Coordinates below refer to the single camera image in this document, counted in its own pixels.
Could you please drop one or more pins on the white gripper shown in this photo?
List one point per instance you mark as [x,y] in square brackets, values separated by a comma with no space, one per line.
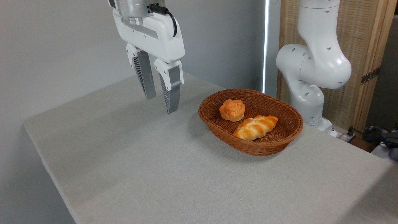
[155,37]

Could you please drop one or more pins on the round orange bread roll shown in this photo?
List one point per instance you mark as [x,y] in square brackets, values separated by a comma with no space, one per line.
[232,109]

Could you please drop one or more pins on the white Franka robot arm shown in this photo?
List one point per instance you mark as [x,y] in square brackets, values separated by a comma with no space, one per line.
[317,62]

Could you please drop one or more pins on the braided golden bread loaf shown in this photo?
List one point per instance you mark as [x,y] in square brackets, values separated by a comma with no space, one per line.
[255,127]

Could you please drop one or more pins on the brown woven wicker basket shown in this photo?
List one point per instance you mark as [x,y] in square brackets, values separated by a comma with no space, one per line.
[281,137]

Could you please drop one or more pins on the wooden rattan folding screen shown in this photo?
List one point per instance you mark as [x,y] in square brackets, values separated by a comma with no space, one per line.
[357,37]

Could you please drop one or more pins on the metal screen hinge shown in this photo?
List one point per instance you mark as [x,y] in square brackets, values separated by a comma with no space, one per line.
[370,75]

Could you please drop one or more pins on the dark grey fabric object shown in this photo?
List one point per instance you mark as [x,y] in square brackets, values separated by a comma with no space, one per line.
[391,141]

